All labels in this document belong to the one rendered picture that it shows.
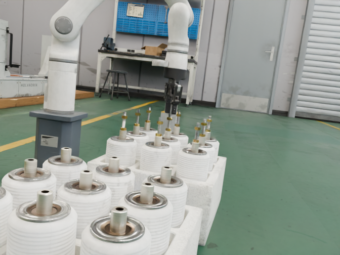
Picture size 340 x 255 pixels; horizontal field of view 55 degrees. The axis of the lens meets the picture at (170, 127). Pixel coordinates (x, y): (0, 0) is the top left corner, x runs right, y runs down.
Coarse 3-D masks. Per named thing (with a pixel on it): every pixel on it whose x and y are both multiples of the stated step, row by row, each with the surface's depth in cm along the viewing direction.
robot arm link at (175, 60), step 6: (168, 54) 105; (174, 54) 104; (180, 54) 104; (186, 54) 105; (156, 60) 103; (162, 60) 102; (168, 60) 105; (174, 60) 104; (180, 60) 104; (186, 60) 106; (156, 66) 110; (162, 66) 103; (168, 66) 105; (174, 66) 104; (180, 66) 104; (186, 66) 107
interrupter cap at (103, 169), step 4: (104, 164) 73; (108, 164) 73; (96, 168) 69; (100, 168) 70; (104, 168) 70; (120, 168) 72; (124, 168) 72; (128, 168) 72; (100, 172) 67; (104, 172) 68; (108, 172) 68; (120, 172) 70; (124, 172) 69; (128, 172) 69; (112, 176) 67; (116, 176) 67; (120, 176) 67
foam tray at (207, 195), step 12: (132, 168) 98; (216, 168) 108; (192, 180) 93; (216, 180) 97; (192, 192) 91; (204, 192) 90; (216, 192) 103; (192, 204) 92; (204, 204) 91; (216, 204) 111; (204, 216) 91; (204, 228) 92; (204, 240) 92
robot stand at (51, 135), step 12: (36, 120) 109; (48, 120) 106; (60, 120) 105; (72, 120) 106; (36, 132) 109; (48, 132) 107; (60, 132) 107; (72, 132) 109; (36, 144) 109; (48, 144) 108; (60, 144) 107; (72, 144) 111; (36, 156) 109; (48, 156) 108
